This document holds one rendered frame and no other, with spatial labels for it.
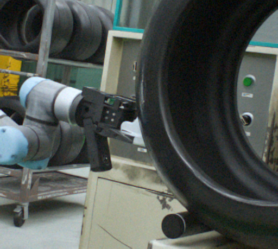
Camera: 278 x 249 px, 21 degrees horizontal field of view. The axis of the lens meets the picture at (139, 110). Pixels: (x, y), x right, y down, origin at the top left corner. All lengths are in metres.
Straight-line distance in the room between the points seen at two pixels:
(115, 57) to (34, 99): 0.61
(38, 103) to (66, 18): 3.58
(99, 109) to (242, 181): 0.32
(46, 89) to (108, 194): 0.62
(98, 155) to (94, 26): 4.01
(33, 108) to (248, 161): 0.47
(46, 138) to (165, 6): 0.44
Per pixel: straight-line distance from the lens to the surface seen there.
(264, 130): 1.93
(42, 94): 1.58
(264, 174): 1.51
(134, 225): 2.08
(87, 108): 1.55
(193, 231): 1.34
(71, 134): 5.44
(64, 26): 5.12
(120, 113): 1.47
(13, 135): 1.45
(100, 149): 1.51
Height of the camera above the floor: 1.16
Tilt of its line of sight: 3 degrees down
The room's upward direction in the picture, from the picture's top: 8 degrees clockwise
